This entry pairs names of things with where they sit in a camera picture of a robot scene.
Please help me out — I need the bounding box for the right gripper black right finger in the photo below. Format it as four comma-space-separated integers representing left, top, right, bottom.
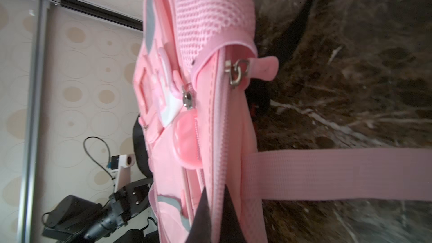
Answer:
219, 186, 246, 243

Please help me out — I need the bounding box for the diagonal aluminium bar left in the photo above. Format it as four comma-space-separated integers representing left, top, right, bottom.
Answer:
17, 0, 50, 243

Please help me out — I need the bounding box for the black frame post left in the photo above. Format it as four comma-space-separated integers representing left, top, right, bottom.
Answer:
47, 0, 143, 31

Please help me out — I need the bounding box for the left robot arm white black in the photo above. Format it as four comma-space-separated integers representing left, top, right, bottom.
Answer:
42, 178, 153, 243

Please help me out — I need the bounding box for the pink backpack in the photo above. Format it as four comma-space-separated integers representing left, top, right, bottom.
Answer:
133, 0, 432, 243

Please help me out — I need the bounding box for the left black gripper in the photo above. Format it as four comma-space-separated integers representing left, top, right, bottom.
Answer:
109, 178, 153, 218

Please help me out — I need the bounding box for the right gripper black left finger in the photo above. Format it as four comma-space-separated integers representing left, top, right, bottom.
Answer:
185, 188, 212, 243

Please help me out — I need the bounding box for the black backpack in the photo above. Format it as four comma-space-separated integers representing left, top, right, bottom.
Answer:
132, 116, 153, 178

